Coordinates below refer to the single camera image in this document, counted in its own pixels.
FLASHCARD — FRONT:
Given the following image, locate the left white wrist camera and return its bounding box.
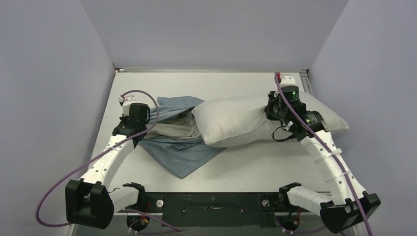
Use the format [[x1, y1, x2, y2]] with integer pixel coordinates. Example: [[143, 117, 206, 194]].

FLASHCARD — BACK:
[[118, 95, 137, 117]]

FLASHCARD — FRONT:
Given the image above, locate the cream white pillow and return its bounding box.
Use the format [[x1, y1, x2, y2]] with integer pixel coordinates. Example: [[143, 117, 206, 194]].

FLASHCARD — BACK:
[[191, 90, 351, 149]]

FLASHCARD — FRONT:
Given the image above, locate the patchwork and blue pillowcase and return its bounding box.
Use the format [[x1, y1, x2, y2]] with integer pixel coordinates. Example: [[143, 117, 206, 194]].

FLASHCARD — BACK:
[[141, 96, 224, 179]]

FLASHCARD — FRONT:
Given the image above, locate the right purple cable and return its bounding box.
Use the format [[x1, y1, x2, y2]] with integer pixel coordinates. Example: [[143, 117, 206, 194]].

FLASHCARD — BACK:
[[274, 72, 374, 236]]

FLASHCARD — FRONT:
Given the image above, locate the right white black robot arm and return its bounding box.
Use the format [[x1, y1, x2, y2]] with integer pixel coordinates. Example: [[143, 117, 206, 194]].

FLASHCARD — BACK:
[[265, 86, 381, 234]]

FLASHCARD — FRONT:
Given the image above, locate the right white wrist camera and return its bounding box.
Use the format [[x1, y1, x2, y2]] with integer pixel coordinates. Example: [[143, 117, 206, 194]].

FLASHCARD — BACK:
[[279, 75, 297, 88]]

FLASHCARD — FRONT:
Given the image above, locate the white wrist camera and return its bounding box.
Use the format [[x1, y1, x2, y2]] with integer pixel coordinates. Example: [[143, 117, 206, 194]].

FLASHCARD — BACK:
[[118, 95, 137, 117], [279, 75, 297, 88]]

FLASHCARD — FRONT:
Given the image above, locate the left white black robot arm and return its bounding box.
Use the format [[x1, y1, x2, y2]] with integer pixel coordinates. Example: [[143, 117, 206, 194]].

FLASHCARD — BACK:
[[65, 102, 150, 229]]

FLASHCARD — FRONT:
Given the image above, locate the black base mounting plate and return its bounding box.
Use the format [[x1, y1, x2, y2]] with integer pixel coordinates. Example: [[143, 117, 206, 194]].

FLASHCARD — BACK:
[[128, 192, 305, 227]]

